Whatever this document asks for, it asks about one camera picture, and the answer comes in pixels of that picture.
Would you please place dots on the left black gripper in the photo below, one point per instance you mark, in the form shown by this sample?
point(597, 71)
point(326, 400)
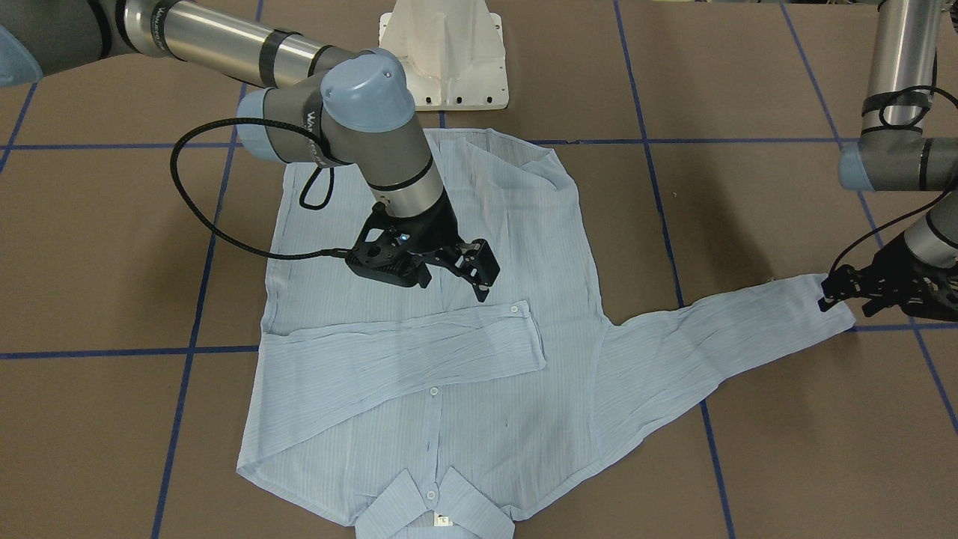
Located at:
point(914, 275)

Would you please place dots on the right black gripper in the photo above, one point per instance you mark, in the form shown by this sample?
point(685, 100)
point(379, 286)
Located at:
point(435, 231)

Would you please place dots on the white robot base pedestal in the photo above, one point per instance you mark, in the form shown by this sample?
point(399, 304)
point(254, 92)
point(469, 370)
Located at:
point(453, 54)

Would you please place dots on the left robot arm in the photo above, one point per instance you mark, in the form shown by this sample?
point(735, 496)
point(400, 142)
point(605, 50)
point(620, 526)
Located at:
point(893, 154)

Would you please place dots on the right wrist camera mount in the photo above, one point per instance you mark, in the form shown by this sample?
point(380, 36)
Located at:
point(388, 249)

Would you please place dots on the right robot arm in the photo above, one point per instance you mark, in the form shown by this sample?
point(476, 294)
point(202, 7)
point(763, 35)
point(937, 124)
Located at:
point(315, 103)

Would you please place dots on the light blue button-up shirt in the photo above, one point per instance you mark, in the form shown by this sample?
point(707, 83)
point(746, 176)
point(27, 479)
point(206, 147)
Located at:
point(424, 413)

